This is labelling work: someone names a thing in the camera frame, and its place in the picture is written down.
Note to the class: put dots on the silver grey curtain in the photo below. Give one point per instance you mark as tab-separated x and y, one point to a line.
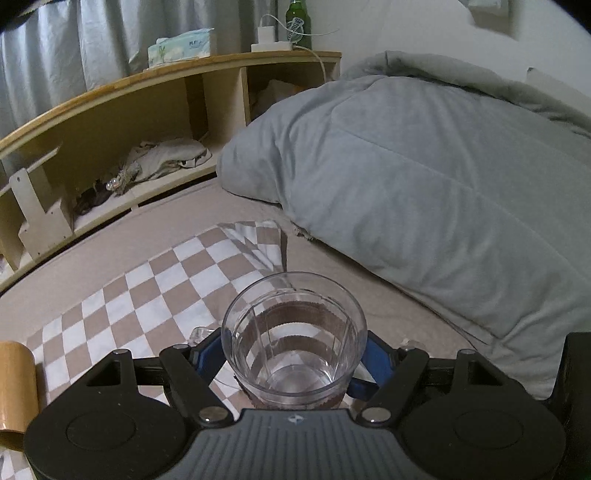
66	48

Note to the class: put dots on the green glass bottle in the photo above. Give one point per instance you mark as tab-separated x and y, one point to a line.
298	24

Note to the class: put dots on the glass mug with brown bands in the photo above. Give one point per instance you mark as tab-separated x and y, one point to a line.
293	340

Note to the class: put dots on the white power strip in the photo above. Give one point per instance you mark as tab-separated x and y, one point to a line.
272	46

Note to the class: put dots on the tissue pack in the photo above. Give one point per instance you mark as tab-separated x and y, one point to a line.
194	44

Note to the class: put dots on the grey duvet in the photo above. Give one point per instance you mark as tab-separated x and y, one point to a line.
468	191

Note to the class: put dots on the white charger plug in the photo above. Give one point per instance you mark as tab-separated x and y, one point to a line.
266	34

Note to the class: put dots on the checkered brown white cloth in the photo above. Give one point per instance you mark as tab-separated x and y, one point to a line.
158	303

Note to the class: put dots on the white wooden stand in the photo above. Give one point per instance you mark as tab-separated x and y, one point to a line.
48	219

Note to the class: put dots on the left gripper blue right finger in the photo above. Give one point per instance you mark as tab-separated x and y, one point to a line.
396	373

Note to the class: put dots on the wooden shelf unit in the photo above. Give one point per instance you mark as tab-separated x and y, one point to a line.
208	100

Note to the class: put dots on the crumpled grey clothing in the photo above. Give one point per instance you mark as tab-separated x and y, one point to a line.
150	161

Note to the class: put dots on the tan cylindrical cup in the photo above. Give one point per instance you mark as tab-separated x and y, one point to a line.
18	393

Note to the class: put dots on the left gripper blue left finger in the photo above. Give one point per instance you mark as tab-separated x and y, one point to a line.
188	371

